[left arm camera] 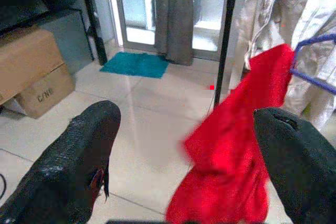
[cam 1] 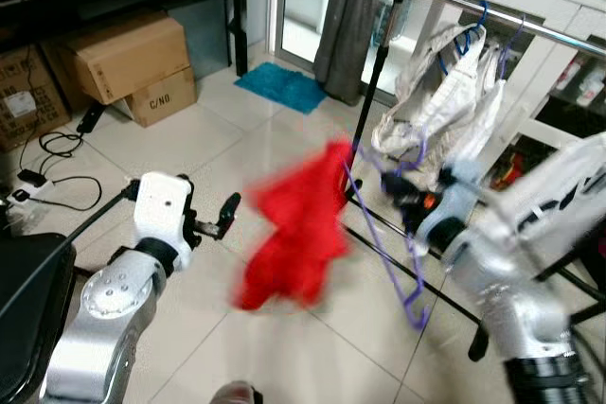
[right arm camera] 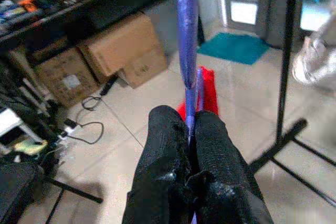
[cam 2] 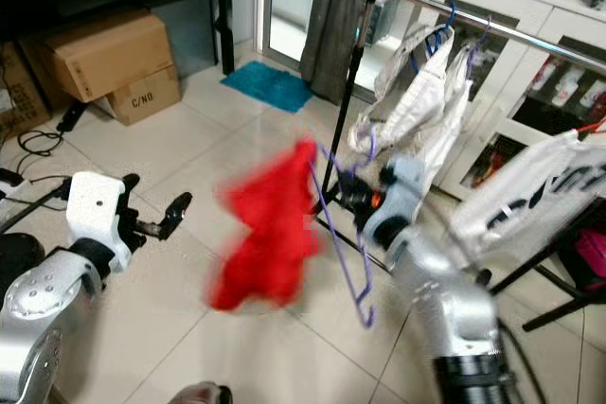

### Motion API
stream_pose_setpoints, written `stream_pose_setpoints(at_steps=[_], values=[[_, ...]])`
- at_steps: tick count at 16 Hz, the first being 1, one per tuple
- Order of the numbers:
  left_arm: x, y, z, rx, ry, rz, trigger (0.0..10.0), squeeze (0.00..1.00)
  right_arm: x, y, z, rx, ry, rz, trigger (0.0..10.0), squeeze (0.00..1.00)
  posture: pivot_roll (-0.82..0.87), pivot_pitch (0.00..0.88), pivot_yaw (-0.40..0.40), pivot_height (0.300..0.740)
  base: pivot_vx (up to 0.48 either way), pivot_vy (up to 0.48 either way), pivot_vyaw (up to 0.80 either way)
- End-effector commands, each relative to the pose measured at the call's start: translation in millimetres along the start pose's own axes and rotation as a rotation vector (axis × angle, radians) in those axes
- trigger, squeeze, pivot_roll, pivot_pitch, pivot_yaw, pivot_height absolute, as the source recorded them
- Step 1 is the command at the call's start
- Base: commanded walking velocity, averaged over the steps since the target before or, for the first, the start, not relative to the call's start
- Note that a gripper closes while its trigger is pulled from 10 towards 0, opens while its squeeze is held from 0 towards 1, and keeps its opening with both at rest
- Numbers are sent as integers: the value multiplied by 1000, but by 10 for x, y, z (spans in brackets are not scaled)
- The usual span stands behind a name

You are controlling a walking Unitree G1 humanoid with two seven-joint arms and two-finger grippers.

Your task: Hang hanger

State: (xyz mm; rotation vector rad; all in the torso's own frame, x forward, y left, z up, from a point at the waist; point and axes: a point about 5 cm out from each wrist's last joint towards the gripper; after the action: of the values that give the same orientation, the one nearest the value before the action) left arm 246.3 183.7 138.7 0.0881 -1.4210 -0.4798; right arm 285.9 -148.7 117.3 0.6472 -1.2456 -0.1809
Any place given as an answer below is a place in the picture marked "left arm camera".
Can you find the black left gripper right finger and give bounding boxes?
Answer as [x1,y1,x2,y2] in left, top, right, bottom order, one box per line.
[253,107,336,224]

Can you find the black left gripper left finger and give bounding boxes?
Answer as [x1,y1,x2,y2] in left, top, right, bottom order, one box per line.
[0,100,122,224]

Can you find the red shirt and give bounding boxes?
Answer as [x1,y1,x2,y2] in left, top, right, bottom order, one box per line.
[165,43,296,224]

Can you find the purple plastic clothes hanger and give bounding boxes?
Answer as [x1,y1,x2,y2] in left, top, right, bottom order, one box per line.
[290,34,336,96]

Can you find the cardboard box C/NO print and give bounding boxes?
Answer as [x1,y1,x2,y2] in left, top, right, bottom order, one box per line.
[14,62,77,119]

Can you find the large plain cardboard box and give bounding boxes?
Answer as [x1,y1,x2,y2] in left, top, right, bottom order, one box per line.
[0,28,65,104]

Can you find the teal floor mat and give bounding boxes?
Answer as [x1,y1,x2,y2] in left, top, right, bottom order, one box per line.
[99,51,170,79]

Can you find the grey white hanging jacket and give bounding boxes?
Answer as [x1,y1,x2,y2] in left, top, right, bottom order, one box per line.
[229,0,316,96]

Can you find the black clothes rack pole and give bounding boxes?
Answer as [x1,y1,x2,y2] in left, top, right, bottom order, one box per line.
[214,0,238,109]

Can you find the white hanging shirt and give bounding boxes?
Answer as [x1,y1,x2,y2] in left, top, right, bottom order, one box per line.
[285,0,336,135]

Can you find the black desk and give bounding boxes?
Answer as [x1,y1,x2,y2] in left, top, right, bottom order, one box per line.
[0,0,108,66]

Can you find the glass sliding door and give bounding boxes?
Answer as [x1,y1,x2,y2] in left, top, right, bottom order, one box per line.
[104,0,253,62]

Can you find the grey curtain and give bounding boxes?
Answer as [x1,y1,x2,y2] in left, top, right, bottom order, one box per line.
[153,0,195,66]

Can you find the black floor cable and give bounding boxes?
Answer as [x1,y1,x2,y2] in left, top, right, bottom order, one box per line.
[0,174,7,200]

